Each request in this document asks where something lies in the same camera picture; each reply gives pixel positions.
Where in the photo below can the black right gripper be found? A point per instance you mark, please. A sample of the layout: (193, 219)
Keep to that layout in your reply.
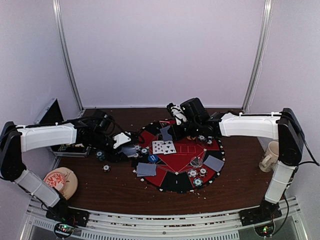
(176, 134)

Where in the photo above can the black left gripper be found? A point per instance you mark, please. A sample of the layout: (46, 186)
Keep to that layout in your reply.
(115, 157)

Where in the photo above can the green blue chip stack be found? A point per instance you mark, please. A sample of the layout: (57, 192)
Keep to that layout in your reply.
(100, 155)

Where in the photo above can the brown red chip stack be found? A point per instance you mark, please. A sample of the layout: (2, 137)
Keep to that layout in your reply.
(106, 168)

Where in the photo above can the grey cards seat two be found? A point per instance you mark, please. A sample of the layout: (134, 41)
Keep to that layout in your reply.
(146, 169)

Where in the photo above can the grey playing card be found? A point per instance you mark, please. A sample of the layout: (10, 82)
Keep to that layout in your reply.
(165, 134)

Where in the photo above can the face-up black clubs card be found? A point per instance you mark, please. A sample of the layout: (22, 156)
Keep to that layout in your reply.
(168, 147)

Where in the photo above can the grey cards seat nine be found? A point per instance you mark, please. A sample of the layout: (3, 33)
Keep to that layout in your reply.
(214, 163)

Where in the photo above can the face-up red diamonds card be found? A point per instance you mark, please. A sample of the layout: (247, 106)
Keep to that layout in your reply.
(157, 147)

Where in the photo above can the brown white poker chip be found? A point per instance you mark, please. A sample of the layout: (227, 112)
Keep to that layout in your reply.
(203, 172)

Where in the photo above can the blue orange poker chip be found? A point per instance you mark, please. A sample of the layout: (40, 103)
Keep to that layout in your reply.
(192, 173)

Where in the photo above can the green blue poker chip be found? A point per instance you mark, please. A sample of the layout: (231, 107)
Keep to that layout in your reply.
(197, 182)

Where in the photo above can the orange big blind button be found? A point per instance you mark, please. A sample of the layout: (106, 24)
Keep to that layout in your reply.
(191, 138)

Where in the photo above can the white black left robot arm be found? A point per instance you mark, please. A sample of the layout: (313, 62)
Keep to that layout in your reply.
(89, 131)

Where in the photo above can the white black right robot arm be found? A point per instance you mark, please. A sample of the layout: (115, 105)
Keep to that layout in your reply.
(282, 126)

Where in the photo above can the clear dealer button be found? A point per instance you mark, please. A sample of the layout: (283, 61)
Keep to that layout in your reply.
(196, 162)

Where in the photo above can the blue small blind button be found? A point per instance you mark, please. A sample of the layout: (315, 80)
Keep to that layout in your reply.
(153, 158)

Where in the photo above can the round red black poker mat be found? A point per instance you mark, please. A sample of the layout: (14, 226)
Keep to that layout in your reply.
(172, 169)

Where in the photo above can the beige red patterned bowl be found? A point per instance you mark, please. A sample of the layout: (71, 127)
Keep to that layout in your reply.
(64, 180)

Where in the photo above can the aluminium poker case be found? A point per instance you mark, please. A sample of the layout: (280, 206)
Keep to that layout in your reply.
(52, 113)

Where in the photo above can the beige ceramic mug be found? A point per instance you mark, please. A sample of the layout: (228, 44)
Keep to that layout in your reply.
(270, 157)

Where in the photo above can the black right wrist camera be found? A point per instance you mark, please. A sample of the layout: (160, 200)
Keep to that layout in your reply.
(194, 110)

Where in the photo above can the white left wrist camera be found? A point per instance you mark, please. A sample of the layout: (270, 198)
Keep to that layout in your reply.
(120, 139)

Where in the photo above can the aluminium front rail base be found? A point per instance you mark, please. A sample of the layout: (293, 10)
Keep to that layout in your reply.
(223, 225)

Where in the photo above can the right aluminium frame post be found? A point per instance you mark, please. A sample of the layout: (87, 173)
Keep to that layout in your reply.
(261, 47)

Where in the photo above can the aluminium frame post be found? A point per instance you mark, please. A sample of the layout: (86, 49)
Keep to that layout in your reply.
(65, 53)
(261, 47)

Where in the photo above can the left aluminium frame post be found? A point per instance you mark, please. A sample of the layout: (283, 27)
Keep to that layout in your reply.
(65, 53)

